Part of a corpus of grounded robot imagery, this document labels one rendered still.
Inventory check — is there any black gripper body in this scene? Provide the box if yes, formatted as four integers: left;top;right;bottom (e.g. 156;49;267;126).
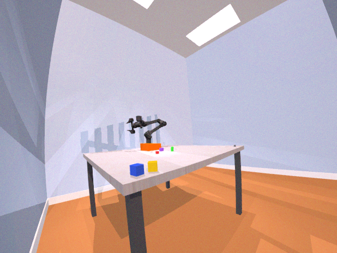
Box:
129;118;137;134

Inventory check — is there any yellow cube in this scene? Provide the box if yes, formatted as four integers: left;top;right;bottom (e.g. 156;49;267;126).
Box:
148;161;158;172

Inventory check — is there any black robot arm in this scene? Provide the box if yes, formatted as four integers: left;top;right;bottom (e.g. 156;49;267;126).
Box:
135;116;167;143

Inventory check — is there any blue cube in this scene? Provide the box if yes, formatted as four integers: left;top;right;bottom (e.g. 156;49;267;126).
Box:
129;163;144;176

